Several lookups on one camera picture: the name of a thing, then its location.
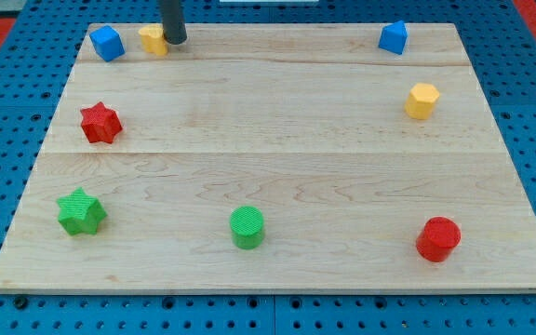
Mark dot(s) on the light wooden board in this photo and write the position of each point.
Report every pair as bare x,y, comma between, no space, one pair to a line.
305,122

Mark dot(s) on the green cylinder block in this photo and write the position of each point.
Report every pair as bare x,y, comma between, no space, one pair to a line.
247,227

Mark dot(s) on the yellow hexagon block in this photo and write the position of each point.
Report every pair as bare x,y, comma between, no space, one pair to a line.
421,101

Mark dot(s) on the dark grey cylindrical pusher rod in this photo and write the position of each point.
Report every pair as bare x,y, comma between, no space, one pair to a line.
173,21

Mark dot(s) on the yellow heart block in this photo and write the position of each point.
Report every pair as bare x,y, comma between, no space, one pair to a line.
153,39

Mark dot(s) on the red star block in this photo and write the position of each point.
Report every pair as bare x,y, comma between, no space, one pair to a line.
100,123

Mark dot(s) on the red cylinder block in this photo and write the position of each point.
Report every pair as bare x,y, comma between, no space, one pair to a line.
438,238

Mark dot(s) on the green star block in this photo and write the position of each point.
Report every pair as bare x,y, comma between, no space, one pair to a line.
80,213

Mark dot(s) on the blue cube block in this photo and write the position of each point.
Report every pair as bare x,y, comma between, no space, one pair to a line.
107,43

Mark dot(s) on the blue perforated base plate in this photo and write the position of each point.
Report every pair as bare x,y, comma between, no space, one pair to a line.
35,62

